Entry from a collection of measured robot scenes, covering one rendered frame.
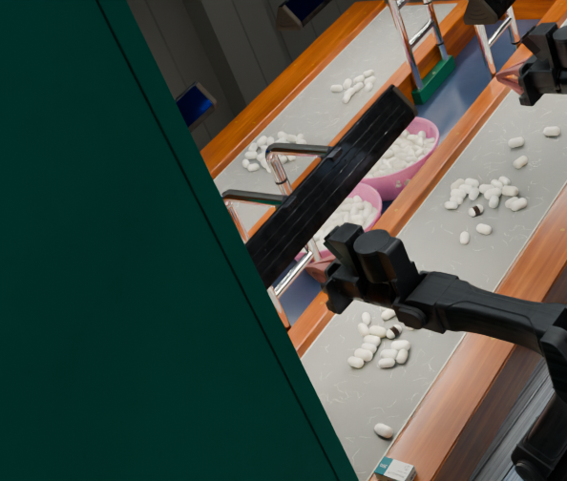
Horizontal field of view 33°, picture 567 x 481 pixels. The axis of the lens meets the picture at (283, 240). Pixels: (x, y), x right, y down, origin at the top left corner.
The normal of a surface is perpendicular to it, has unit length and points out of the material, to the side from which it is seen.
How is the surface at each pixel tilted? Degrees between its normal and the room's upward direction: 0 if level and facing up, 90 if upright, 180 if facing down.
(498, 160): 0
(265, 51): 90
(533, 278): 0
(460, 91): 0
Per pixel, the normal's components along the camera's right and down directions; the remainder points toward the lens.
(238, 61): 0.70, 0.18
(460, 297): -0.36, -0.77
